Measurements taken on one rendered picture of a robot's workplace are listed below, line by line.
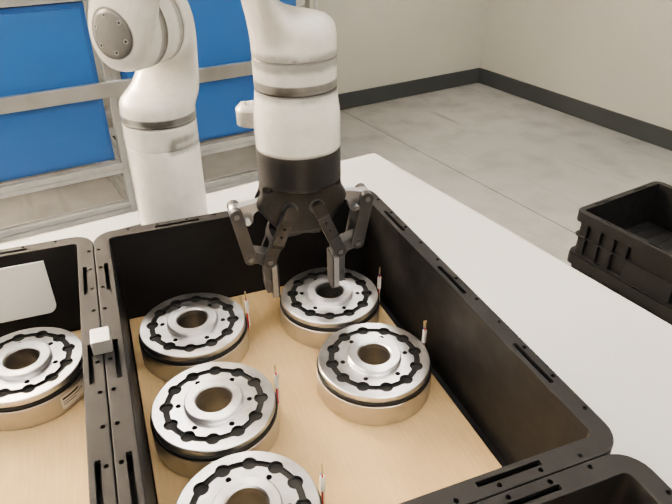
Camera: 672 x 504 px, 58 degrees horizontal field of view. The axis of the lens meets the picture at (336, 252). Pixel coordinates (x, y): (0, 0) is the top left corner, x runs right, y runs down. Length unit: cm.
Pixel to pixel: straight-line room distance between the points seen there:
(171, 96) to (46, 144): 165
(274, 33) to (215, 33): 198
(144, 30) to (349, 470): 50
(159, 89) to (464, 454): 54
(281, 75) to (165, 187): 35
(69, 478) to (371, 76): 358
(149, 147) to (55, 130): 162
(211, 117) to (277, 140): 203
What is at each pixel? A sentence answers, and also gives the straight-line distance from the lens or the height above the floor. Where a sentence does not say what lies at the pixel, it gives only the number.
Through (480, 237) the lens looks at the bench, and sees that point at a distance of 108.
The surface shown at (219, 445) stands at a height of 86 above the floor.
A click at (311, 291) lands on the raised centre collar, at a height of 87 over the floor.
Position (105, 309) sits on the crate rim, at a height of 93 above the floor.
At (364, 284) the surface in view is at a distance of 65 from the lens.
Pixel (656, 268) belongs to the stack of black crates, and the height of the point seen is 55.
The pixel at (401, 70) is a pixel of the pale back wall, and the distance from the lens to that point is 409.
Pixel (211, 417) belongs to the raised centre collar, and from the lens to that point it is 51.
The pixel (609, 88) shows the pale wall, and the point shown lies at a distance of 388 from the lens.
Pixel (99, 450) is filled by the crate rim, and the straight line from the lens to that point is 42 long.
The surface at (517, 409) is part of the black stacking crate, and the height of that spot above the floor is 89.
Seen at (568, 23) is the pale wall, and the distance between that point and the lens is 402.
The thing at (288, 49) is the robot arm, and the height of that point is 112.
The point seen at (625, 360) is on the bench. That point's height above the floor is 70.
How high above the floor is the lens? 123
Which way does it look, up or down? 32 degrees down
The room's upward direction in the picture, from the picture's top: straight up
